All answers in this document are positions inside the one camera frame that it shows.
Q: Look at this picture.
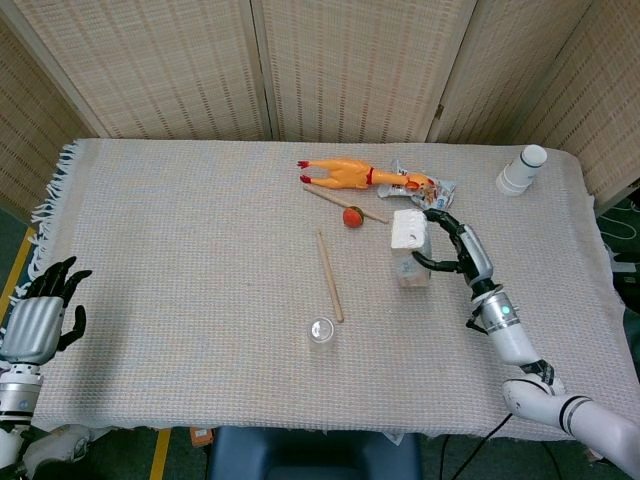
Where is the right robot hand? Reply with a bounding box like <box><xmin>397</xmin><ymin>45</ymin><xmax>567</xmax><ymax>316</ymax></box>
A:
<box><xmin>410</xmin><ymin>208</ymin><xmax>501</xmax><ymax>297</ymax></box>

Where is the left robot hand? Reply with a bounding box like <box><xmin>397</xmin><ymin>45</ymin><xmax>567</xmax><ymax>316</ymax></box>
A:
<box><xmin>0</xmin><ymin>256</ymin><xmax>94</xmax><ymax>366</ymax></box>

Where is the beige tissue box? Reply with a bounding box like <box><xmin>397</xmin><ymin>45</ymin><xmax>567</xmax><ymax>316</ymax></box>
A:
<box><xmin>389</xmin><ymin>209</ymin><xmax>434</xmax><ymax>290</ymax></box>

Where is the white robot base shell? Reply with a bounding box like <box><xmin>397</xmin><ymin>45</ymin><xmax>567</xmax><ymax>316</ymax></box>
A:
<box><xmin>23</xmin><ymin>424</ymin><xmax>92</xmax><ymax>474</ymax></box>

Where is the white blue snack packet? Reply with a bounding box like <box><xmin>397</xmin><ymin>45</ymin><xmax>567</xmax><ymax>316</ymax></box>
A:
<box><xmin>410</xmin><ymin>178</ymin><xmax>457</xmax><ymax>210</ymax></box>

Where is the white paper cup stack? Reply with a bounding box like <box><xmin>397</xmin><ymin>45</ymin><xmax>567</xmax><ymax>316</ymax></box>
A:
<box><xmin>495</xmin><ymin>144</ymin><xmax>548</xmax><ymax>197</ymax></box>

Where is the silver snack packet black print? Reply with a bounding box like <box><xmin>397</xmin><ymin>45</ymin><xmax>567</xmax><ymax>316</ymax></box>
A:
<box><xmin>377</xmin><ymin>158</ymin><xmax>416</xmax><ymax>199</ymax></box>

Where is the thin wooden stick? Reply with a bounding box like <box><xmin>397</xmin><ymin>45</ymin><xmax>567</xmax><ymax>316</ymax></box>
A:
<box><xmin>316</xmin><ymin>229</ymin><xmax>345</xmax><ymax>324</ymax></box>
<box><xmin>303</xmin><ymin>186</ymin><xmax>390</xmax><ymax>225</ymax></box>

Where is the yellow rubber chicken toy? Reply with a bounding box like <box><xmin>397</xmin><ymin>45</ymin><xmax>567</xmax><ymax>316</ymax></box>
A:
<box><xmin>297</xmin><ymin>157</ymin><xmax>436</xmax><ymax>194</ymax></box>

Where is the beige woven tablecloth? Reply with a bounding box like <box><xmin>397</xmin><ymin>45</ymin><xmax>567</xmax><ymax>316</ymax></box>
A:
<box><xmin>29</xmin><ymin>138</ymin><xmax>626</xmax><ymax>441</ymax></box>

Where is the clear plastic cup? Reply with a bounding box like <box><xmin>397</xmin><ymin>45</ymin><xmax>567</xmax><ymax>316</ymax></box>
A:
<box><xmin>306</xmin><ymin>315</ymin><xmax>336</xmax><ymax>351</ymax></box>

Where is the orange box under table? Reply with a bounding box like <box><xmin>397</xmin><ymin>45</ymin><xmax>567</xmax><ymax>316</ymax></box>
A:
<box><xmin>189</xmin><ymin>425</ymin><xmax>217</xmax><ymax>447</ymax></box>

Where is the dark blue chair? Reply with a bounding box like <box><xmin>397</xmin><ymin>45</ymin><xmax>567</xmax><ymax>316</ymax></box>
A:
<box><xmin>207</xmin><ymin>427</ymin><xmax>424</xmax><ymax>480</ymax></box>

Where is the woven folding screen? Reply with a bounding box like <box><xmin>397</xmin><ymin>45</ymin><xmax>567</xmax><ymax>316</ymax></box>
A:
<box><xmin>0</xmin><ymin>0</ymin><xmax>640</xmax><ymax>221</ymax></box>

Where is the white cable on floor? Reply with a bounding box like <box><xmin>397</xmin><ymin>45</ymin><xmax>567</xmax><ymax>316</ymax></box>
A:
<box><xmin>597</xmin><ymin>197</ymin><xmax>640</xmax><ymax>237</ymax></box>

